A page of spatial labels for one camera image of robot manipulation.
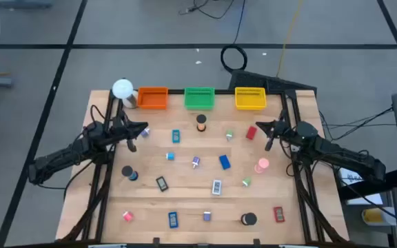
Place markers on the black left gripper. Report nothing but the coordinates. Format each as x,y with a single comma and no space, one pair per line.
121,131

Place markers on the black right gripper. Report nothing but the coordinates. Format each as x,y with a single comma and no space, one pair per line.
281,129

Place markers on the white USB charger purple rim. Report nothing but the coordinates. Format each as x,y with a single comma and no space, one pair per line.
195,161
145,133
207,216

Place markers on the plain red rectangular case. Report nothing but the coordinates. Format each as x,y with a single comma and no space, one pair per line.
251,132

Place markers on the teal case with label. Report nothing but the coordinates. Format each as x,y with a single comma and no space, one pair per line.
175,136

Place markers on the pink spool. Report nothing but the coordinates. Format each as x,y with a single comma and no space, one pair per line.
262,165

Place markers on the white USB charger green rim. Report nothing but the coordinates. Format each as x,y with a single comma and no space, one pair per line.
246,181
229,134

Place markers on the white USB charger blue rim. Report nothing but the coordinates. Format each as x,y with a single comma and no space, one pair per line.
170,156

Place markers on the plain blue rectangular case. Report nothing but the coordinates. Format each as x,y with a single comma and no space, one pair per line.
224,162

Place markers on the black case with label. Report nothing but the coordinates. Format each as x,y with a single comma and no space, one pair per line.
162,183

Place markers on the orange spool with black cap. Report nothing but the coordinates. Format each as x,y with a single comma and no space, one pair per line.
201,118

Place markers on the white case with label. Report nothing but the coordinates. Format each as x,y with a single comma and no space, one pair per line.
216,187

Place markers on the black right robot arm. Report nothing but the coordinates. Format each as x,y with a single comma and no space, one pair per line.
340,156

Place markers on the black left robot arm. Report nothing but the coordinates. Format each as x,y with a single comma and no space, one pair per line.
64,155

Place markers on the orange plastic basket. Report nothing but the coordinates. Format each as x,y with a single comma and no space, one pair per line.
152,100

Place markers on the yellow plastic basket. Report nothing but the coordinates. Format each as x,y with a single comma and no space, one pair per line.
250,100

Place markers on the white mushroom-shaped table lamp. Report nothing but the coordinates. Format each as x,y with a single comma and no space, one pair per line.
122,87

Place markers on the blue spool with black cap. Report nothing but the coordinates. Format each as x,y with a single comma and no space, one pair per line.
128,171

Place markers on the black perforated panel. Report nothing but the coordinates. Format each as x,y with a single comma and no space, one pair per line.
253,80

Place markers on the green plastic basket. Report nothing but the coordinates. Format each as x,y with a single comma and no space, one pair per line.
199,100

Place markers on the red case with label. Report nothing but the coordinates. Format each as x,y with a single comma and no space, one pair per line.
278,214

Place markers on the white USB charger pink rim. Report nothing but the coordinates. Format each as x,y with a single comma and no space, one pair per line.
127,216

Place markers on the dark spool with black cap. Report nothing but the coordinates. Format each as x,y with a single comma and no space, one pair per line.
249,218

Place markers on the blue case with label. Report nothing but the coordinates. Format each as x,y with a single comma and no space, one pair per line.
173,219

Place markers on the white printed booklet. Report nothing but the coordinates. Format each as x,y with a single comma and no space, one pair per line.
351,177

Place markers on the small black clamp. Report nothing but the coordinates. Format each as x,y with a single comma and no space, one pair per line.
256,242
156,241

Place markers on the yellow roll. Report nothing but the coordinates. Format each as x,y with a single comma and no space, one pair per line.
372,216

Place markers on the black slanted bar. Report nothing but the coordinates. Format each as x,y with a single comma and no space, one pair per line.
396,179

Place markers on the grey furniture foot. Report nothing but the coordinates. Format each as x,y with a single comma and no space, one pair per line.
22,3

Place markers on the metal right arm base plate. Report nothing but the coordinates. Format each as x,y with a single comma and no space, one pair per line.
294,148

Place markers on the black aluminium table frame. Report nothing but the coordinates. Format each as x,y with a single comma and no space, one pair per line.
224,92

